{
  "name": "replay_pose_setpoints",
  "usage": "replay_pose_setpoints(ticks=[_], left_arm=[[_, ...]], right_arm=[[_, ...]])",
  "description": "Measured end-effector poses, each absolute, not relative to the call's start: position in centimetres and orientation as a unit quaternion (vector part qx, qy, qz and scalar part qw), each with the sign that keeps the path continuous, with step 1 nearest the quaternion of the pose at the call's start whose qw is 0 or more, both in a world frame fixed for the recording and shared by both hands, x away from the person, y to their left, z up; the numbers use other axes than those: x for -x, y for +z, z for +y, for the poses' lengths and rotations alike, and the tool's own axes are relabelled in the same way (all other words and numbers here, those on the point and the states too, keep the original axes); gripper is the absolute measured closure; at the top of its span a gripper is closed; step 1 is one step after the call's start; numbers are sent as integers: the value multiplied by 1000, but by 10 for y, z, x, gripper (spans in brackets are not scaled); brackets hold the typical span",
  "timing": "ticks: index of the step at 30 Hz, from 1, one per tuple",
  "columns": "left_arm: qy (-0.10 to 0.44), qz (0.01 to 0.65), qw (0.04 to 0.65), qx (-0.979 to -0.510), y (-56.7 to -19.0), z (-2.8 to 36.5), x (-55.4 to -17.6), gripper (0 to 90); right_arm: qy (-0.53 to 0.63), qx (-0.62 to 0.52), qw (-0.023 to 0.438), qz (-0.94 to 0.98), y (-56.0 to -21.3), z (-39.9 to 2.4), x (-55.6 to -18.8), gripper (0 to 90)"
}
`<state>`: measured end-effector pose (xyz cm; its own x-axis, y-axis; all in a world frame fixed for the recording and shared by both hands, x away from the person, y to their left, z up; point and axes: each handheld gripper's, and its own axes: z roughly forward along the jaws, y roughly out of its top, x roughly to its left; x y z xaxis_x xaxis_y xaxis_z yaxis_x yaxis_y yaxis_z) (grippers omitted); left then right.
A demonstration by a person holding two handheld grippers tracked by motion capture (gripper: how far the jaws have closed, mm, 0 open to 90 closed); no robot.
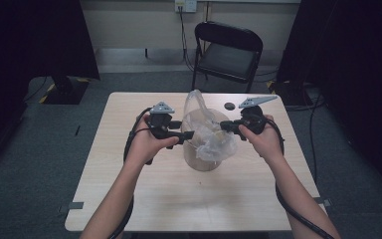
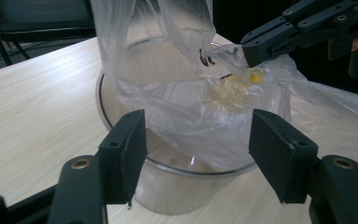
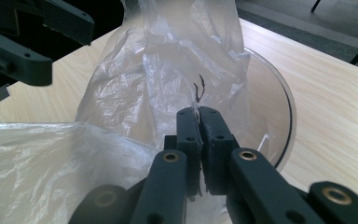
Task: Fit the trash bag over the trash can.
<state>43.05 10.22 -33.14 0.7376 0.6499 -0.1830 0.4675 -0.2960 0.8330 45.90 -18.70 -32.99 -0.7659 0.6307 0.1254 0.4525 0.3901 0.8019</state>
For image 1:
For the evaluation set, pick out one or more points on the white wall socket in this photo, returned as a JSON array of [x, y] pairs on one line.
[[185, 5]]

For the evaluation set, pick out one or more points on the person's left hand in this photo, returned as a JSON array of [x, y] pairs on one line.
[[146, 142]]

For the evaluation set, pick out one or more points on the black stand base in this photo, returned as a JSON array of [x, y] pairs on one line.
[[64, 91], [290, 93]]

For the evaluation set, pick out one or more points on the large black curtain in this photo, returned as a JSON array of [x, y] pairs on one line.
[[354, 66], [30, 49]]

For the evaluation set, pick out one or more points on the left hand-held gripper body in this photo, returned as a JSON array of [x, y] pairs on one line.
[[160, 121]]

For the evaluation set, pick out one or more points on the black folding chair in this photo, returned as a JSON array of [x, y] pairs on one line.
[[227, 56]]

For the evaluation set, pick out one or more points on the transparent round bin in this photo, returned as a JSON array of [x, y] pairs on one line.
[[199, 162]]

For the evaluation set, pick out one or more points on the clear smiley plastic bag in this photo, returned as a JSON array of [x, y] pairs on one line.
[[209, 132]]

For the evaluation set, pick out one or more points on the person's right hand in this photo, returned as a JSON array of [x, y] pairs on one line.
[[265, 139]]

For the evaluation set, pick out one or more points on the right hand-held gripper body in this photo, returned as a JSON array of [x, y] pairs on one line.
[[253, 116]]

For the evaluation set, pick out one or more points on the grey floor tape strip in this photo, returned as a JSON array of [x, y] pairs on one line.
[[323, 201], [74, 205]]

